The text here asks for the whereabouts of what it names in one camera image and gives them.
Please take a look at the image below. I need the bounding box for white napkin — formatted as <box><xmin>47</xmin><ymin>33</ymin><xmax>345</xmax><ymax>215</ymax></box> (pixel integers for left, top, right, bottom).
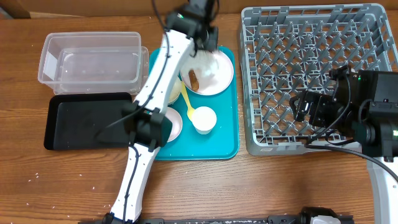
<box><xmin>193</xmin><ymin>50</ymin><xmax>219</xmax><ymax>80</ymax></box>

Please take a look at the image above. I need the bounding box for brown sausage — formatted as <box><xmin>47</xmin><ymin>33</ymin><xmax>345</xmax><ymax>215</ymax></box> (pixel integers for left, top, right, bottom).
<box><xmin>188</xmin><ymin>70</ymin><xmax>200</xmax><ymax>92</ymax></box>

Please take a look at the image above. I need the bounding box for white cup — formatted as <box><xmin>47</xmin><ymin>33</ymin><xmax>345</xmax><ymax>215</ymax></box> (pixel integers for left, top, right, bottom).
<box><xmin>192</xmin><ymin>106</ymin><xmax>217</xmax><ymax>134</ymax></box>

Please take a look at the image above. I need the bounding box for pink bowl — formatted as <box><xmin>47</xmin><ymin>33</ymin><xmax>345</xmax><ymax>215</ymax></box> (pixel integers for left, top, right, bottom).
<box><xmin>165</xmin><ymin>107</ymin><xmax>183</xmax><ymax>142</ymax></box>

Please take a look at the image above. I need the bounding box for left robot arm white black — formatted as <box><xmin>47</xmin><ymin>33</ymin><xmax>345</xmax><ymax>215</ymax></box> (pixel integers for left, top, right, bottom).
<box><xmin>100</xmin><ymin>0</ymin><xmax>220</xmax><ymax>223</ymax></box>

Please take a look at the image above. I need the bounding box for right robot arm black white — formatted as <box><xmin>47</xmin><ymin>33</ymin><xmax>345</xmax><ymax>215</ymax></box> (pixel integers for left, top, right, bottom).
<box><xmin>289</xmin><ymin>65</ymin><xmax>397</xmax><ymax>223</ymax></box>

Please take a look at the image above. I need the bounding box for grey dishwasher rack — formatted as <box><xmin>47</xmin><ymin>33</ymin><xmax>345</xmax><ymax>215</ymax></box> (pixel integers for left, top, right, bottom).
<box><xmin>239</xmin><ymin>4</ymin><xmax>397</xmax><ymax>156</ymax></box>

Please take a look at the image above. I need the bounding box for pink plate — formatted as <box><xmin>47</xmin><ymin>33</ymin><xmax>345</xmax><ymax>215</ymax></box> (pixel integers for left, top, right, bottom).
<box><xmin>180</xmin><ymin>50</ymin><xmax>234</xmax><ymax>96</ymax></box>

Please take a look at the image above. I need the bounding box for yellow plastic spoon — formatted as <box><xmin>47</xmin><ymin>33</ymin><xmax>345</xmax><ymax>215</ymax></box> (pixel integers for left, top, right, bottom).
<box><xmin>181</xmin><ymin>81</ymin><xmax>195</xmax><ymax>121</ymax></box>

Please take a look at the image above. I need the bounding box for cream bowl with rice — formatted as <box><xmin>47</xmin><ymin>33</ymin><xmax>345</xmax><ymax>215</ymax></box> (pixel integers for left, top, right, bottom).
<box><xmin>168</xmin><ymin>77</ymin><xmax>182</xmax><ymax>105</ymax></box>

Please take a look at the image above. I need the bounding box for teal serving tray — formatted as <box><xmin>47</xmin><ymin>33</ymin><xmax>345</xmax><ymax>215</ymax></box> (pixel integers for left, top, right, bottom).
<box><xmin>148</xmin><ymin>46</ymin><xmax>240</xmax><ymax>161</ymax></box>

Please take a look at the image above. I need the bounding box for clear plastic bin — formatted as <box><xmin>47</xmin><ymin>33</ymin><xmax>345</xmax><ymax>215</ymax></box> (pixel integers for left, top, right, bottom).
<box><xmin>37</xmin><ymin>32</ymin><xmax>149</xmax><ymax>95</ymax></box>

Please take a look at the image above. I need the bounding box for black tray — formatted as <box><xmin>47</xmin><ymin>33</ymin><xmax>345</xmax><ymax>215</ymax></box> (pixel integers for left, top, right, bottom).
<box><xmin>44</xmin><ymin>93</ymin><xmax>132</xmax><ymax>151</ymax></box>

